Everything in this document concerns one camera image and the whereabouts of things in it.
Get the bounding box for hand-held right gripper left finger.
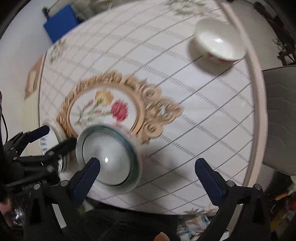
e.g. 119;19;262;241
23;157;101;241

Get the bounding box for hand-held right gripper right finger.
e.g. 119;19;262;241
195;158;271;241

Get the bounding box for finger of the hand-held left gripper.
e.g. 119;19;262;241
8;125;51;156
41;137;77;168

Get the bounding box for blue-rimmed white bowl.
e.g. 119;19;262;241
75;124;142;194

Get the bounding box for person's right hand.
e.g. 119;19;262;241
154;232;170;241

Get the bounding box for brown cloth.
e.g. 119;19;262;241
24;56;43;100

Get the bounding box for person's dark trousers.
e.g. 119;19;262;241
76;207;179;241

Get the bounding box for printed diamond pattern tablecloth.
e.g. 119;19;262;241
36;0;269;241

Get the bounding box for grey plastic chair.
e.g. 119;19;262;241
261;66;296;177

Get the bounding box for blue folding mat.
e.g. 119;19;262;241
43;4;80;44

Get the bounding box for small red floral white bowl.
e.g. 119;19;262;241
193;18;246;63

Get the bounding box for black cable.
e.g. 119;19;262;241
0;91;8;142

